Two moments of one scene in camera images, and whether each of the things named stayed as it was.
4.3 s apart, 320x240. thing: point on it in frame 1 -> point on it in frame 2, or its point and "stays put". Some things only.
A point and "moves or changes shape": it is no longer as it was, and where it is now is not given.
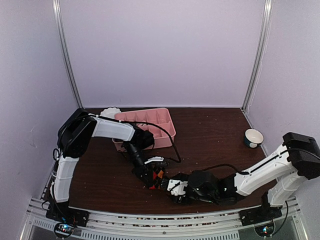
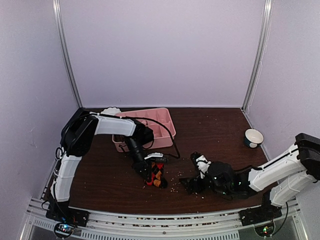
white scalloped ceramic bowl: [110, 112] stays put
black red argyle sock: [157, 176] moves or changes shape
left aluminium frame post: [57, 6] stays put
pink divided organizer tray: [158, 121] stays put
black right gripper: [177, 199] -> [199, 172]
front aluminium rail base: [109, 225] stays put
